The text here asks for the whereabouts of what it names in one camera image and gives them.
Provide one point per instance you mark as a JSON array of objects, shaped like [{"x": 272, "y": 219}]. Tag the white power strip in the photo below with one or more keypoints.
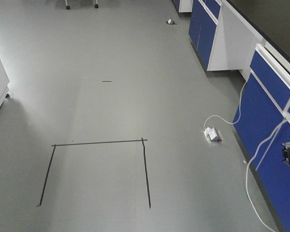
[{"x": 212, "y": 134}]

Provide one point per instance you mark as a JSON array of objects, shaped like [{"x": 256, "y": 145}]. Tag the crumpled floor debris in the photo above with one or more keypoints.
[{"x": 170, "y": 22}]

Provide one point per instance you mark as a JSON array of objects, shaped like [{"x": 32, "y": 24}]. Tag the blue lab cabinet row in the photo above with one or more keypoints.
[{"x": 253, "y": 37}]

